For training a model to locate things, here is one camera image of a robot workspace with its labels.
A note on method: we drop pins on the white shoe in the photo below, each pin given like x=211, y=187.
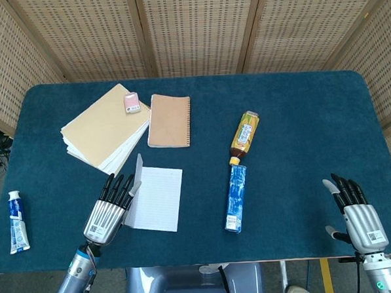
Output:
x=298, y=292

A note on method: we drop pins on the woven rattan screen panel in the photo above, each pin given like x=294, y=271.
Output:
x=11, y=64
x=381, y=61
x=202, y=28
x=307, y=22
x=84, y=34

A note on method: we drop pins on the yellow label tea bottle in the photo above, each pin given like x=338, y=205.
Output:
x=245, y=134

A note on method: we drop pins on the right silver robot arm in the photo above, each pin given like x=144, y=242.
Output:
x=382, y=271

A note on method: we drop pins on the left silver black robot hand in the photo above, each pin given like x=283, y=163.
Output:
x=106, y=220

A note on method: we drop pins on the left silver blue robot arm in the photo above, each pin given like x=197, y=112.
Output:
x=74, y=277

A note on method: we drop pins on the small pink white eraser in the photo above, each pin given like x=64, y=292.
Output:
x=131, y=103

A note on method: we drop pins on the blue white toothpaste tube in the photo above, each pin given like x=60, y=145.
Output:
x=17, y=224

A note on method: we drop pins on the brown spiral bound notebook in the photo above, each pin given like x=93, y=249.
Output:
x=169, y=120

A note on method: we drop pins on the blue toothpaste carton box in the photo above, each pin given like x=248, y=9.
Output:
x=235, y=197

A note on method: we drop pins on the white table leg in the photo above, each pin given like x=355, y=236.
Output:
x=283, y=273

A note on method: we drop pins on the tan cover notebook stack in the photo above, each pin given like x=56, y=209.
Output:
x=102, y=128

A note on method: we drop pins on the lined white notebook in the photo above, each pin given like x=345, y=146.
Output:
x=159, y=201

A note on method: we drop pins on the dark teal table cloth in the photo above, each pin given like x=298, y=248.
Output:
x=297, y=147

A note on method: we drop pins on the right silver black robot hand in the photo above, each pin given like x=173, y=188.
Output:
x=363, y=226

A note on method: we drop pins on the grey blue robot torso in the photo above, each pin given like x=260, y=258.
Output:
x=186, y=285

